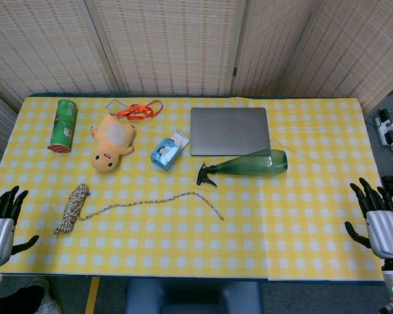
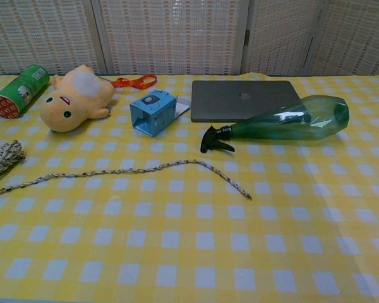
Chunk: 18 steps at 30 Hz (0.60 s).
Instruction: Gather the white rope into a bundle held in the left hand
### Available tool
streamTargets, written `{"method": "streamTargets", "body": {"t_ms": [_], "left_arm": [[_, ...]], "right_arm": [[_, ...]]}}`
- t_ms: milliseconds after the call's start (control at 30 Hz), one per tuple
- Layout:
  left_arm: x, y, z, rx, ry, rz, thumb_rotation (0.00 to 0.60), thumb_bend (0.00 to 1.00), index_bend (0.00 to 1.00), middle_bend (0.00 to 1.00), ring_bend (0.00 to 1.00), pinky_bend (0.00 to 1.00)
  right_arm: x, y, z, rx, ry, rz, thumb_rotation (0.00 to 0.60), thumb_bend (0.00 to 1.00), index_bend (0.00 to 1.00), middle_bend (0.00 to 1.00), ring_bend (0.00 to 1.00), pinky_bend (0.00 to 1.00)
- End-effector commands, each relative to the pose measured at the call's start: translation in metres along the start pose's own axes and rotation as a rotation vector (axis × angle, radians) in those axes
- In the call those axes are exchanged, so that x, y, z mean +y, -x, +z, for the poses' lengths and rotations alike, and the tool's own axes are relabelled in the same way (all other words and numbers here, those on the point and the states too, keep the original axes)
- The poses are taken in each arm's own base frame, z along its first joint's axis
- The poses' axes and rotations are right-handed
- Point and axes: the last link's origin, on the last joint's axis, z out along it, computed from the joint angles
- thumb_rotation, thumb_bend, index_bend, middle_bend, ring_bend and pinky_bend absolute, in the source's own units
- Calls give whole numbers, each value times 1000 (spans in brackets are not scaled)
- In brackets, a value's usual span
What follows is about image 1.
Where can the green spray bottle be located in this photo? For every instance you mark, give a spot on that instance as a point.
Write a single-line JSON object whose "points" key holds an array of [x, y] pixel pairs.
{"points": [[258, 165]]}

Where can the small blue cardboard box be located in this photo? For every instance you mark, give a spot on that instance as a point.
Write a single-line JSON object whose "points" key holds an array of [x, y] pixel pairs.
{"points": [[165, 153]]}

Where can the yellow checkered tablecloth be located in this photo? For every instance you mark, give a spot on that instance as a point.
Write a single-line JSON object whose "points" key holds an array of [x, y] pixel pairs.
{"points": [[196, 242]]}

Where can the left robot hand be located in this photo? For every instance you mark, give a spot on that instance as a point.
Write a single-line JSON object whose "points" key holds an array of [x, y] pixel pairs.
{"points": [[0, 232]]}

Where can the clear badge holder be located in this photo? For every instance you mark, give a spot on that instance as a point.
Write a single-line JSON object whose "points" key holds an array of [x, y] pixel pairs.
{"points": [[115, 106]]}

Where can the black power adapter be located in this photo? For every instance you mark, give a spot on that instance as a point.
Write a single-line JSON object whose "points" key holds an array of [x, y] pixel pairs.
{"points": [[384, 116], [390, 137]]}

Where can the bamboo folding screen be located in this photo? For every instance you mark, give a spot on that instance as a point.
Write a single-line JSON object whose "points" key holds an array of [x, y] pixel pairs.
{"points": [[170, 45]]}

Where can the green chips can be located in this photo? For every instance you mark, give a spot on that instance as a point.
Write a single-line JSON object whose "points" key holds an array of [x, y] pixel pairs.
{"points": [[63, 127]]}

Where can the metal screen hinge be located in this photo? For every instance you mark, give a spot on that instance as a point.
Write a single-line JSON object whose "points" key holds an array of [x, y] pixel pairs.
{"points": [[234, 72]]}

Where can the grey laptop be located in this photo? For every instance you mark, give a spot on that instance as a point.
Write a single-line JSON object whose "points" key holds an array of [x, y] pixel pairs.
{"points": [[229, 131]]}

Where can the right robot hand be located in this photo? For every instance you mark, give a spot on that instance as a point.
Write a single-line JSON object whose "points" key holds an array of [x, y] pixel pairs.
{"points": [[386, 232]]}

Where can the person's foot with white shoe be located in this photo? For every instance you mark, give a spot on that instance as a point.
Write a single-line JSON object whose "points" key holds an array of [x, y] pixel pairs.
{"points": [[26, 299]]}

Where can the white power strip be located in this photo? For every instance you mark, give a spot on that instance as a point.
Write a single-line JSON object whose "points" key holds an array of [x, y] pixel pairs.
{"points": [[387, 129]]}

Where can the yellow plush toy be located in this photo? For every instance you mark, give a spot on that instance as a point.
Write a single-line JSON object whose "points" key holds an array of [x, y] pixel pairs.
{"points": [[113, 140]]}

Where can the blue chair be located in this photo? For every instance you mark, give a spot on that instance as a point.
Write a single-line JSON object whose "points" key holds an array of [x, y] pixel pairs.
{"points": [[193, 297]]}

